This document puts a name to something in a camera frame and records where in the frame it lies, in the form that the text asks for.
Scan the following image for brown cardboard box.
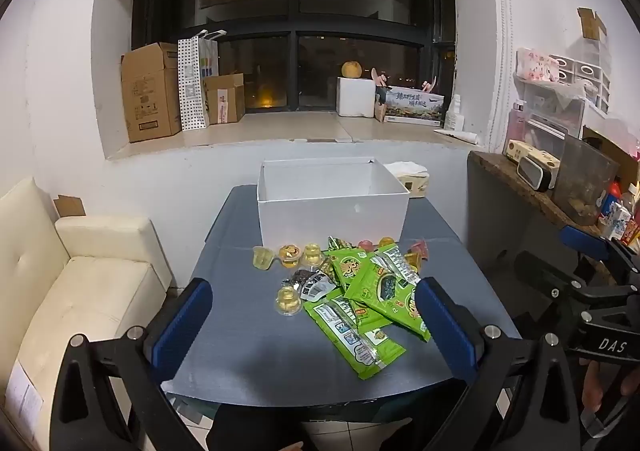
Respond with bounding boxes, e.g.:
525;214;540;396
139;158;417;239
582;125;640;184

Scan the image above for dotted white paper bag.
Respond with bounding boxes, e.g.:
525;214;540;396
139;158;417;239
177;29;221;132

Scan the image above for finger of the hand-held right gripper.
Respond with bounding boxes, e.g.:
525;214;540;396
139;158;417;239
514;250;640;316
559;225;640;278

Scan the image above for cork top side table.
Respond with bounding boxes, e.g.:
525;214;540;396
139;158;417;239
467;150;615;282

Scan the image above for cream dotted box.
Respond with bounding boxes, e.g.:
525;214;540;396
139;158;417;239
504;138;561;172

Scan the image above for brown cardboard scrap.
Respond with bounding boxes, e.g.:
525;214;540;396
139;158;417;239
576;7;609;41

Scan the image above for green snack packet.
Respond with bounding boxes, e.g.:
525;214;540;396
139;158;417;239
350;301;396;337
330;251;374;290
303;296;407;380
327;236;359;257
345;245;434;345

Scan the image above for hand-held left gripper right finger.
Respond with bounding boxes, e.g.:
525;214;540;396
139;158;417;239
414;277;583;451

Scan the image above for rolled white paper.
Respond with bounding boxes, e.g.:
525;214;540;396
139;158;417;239
433;129;482;144

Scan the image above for black window frame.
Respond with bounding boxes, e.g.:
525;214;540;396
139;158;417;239
131;0;457;114

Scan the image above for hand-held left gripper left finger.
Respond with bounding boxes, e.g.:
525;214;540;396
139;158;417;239
49;277;216;451

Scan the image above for person's right hand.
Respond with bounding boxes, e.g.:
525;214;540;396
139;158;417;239
580;358;620;414

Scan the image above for large cardboard box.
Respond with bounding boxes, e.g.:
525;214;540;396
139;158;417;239
120;42;184;144

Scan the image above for cream tissue pack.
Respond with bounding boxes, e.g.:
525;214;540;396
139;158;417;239
385;161;430;200

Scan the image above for white foam box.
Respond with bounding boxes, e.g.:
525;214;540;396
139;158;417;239
336;76;377;119

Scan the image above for brown cardboard piece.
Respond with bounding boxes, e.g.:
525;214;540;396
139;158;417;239
53;194;89;218

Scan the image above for long printed box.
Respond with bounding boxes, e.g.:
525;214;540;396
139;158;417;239
375;86;446;128

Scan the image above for clear plastic jar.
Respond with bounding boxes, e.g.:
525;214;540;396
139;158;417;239
552;135;621;227

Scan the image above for white drawer organizer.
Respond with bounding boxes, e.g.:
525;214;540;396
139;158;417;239
547;53;612;114

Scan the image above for black and white device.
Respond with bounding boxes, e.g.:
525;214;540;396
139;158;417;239
516;157;552;192

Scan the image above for pink bottle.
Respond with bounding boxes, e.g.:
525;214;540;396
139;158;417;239
504;100;529;154

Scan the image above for small cardboard box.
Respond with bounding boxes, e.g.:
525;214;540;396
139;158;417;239
202;73;246;126

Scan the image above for clear plastic storage box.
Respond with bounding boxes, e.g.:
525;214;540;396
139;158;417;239
520;78;587;142

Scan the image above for small drink carton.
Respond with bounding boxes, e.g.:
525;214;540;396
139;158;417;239
599;203;632;243

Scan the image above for cream sofa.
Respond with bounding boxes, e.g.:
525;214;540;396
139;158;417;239
0;177;174;434

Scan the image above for person's dark pants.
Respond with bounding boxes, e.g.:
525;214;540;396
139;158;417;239
205;400;307;451

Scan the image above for silver black snack packet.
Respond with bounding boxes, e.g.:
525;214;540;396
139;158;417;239
282;268;339;302

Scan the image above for pink floral pouch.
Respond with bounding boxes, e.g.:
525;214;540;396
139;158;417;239
515;47;561;82

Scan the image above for white paper sheet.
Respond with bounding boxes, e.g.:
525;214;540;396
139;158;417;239
4;360;47;426

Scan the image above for white bottle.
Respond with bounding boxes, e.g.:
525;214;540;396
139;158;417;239
444;95;466;131

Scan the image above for pale yellow jelly cup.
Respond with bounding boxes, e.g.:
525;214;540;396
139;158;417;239
252;246;279;273

